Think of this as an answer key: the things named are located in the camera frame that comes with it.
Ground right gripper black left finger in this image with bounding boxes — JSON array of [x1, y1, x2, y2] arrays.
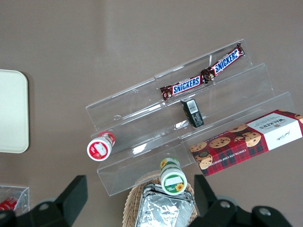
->
[[16, 175, 89, 227]]

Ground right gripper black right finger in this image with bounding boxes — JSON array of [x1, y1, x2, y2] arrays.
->
[[189, 175, 249, 227]]

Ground tan wicker basket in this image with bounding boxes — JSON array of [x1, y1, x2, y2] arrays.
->
[[122, 174, 202, 227]]

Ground cream plastic tray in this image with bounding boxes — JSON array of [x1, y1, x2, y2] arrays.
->
[[0, 69, 30, 154]]

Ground green lid sunflower cup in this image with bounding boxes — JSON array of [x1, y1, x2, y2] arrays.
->
[[159, 157, 188, 196]]

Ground silver foil container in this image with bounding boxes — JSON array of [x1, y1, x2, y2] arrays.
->
[[136, 183, 196, 227]]

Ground clear acrylic can holder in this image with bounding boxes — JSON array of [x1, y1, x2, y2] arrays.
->
[[0, 185, 30, 213]]

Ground red lid yogurt cup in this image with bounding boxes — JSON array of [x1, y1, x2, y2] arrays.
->
[[86, 131, 116, 162]]

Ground Walkers shortbread red tartan box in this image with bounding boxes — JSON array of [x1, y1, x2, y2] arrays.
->
[[189, 109, 303, 177]]

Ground red Coca-Cola can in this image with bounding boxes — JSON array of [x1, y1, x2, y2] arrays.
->
[[0, 196, 18, 212]]

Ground small black chocolate box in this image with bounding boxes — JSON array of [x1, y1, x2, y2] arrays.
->
[[180, 97, 205, 128]]

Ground clear acrylic tiered stand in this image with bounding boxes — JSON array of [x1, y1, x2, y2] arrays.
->
[[85, 38, 296, 197]]

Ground Snickers chocolate bar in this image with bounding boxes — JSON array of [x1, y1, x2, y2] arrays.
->
[[200, 42, 246, 84], [160, 75, 206, 100]]

